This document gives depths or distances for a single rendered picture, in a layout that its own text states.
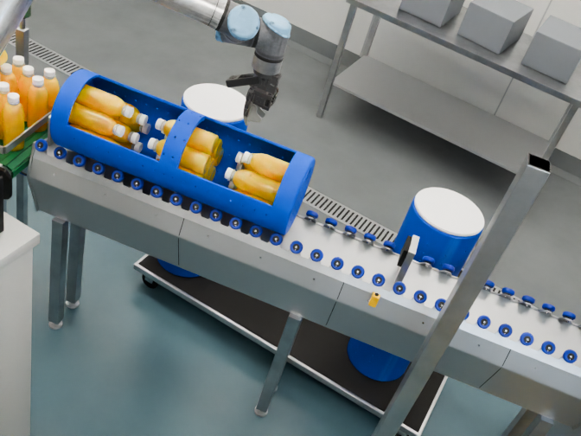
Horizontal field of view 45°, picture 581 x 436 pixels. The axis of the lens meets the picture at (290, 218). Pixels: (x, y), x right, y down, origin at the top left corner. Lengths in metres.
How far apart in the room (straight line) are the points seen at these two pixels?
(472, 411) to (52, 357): 1.92
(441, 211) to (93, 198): 1.28
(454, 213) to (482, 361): 0.57
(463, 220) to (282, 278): 0.73
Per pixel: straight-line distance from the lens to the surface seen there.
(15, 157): 2.69
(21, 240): 2.07
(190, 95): 2.91
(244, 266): 2.49
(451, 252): 2.68
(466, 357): 2.53
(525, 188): 1.83
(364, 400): 3.12
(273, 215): 2.30
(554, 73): 4.60
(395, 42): 5.64
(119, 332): 3.28
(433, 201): 2.73
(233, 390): 3.16
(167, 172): 2.37
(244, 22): 1.97
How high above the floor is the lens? 2.52
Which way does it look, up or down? 38 degrees down
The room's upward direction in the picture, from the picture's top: 18 degrees clockwise
